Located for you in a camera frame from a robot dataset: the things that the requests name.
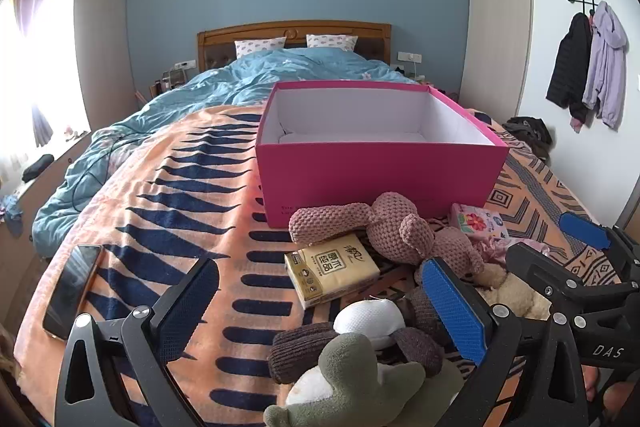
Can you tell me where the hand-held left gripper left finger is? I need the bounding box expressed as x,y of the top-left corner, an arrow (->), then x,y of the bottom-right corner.
54,257 -> 221,427

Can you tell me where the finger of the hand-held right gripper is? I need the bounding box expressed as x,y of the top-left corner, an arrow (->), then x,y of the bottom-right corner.
558,211 -> 640,280
504,241 -> 636,333

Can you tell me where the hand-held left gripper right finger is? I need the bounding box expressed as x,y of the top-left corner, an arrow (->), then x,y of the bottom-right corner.
415,257 -> 588,427

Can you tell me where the cream plush toy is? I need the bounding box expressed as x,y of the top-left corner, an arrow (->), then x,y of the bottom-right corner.
472,263 -> 552,321

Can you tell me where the pink floral drawstring pouch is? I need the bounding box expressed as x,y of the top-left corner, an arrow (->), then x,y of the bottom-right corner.
467,234 -> 551,265

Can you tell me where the pink floral tissue pack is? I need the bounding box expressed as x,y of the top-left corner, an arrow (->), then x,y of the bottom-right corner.
448,203 -> 510,244

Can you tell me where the pink knitted plush bear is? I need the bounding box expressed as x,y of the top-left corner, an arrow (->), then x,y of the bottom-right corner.
289,192 -> 486,282

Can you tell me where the green plush toy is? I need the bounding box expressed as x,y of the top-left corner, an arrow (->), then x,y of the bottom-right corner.
263,332 -> 466,427

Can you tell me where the brown hedgehog plush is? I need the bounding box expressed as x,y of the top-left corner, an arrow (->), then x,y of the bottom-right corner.
267,292 -> 451,385

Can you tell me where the yellow tissue pack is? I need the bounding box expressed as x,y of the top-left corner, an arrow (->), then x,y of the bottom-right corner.
284,233 -> 381,310

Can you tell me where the pink cardboard box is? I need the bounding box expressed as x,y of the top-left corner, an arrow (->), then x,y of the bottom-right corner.
255,81 -> 510,229

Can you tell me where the person's right hand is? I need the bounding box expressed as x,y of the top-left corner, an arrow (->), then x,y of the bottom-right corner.
582,366 -> 640,425

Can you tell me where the pile of dark clothes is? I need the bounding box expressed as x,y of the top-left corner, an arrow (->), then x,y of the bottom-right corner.
501,117 -> 554,160

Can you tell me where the black smartphone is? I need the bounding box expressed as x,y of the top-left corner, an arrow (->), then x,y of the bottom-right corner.
42,244 -> 104,341

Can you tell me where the orange patterned blanket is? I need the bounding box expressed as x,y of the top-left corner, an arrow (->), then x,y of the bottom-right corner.
14,104 -> 626,427

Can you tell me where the black jacket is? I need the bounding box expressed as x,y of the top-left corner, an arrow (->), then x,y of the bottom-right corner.
545,12 -> 593,120

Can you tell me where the lilac hoodie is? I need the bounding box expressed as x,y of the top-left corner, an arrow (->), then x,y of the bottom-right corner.
581,1 -> 629,129

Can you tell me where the heap of colourful clothes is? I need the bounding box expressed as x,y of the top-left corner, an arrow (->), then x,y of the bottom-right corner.
0,193 -> 25,238

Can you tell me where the black pouch on sill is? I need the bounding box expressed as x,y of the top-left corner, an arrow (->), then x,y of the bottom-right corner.
22,154 -> 55,182

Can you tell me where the blue floral duvet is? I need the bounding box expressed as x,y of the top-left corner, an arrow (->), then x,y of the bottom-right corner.
31,47 -> 421,258

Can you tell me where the cluttered bedside table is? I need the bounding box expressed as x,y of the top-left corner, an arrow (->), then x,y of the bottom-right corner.
149,68 -> 188,100

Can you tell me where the white patterned pillow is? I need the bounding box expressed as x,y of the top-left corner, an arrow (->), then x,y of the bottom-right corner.
234,37 -> 287,59
306,34 -> 359,52

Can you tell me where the purple curtain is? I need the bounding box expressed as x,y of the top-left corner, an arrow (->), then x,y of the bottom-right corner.
11,0 -> 55,148

